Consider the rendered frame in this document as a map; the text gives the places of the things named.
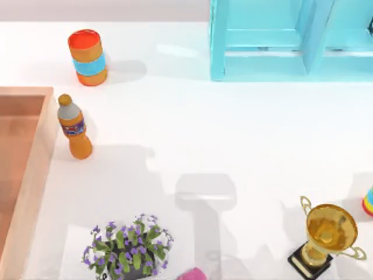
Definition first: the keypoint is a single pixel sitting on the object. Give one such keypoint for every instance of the purple flower plant pot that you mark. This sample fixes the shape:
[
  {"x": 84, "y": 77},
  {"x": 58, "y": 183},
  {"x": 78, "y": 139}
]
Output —
[{"x": 128, "y": 251}]

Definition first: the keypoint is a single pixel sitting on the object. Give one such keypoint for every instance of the stack of coloured rings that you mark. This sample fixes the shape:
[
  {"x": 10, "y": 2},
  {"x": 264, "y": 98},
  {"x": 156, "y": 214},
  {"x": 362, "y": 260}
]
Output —
[{"x": 368, "y": 202}]

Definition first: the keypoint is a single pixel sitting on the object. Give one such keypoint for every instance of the orange can with blue band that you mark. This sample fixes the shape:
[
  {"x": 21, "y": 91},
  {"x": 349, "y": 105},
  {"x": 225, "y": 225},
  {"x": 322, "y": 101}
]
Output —
[{"x": 88, "y": 58}]

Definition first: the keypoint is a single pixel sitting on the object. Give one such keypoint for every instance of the shallow salmon-coloured box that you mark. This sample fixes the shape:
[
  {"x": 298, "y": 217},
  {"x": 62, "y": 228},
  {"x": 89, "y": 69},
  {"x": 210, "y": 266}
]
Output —
[{"x": 20, "y": 163}]

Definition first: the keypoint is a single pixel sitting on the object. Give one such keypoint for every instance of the pink object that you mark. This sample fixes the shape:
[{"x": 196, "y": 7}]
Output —
[{"x": 193, "y": 274}]

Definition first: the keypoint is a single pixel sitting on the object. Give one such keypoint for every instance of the gold trophy on black base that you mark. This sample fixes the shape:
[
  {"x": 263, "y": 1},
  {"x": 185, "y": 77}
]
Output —
[{"x": 326, "y": 233}]

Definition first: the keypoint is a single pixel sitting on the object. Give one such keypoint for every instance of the orange soda bottle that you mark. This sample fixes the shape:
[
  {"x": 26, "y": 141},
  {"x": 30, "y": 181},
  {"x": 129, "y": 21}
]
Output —
[{"x": 76, "y": 128}]

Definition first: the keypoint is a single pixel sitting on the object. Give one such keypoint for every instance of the light blue rack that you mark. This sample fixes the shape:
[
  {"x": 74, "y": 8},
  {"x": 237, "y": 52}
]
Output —
[{"x": 262, "y": 38}]

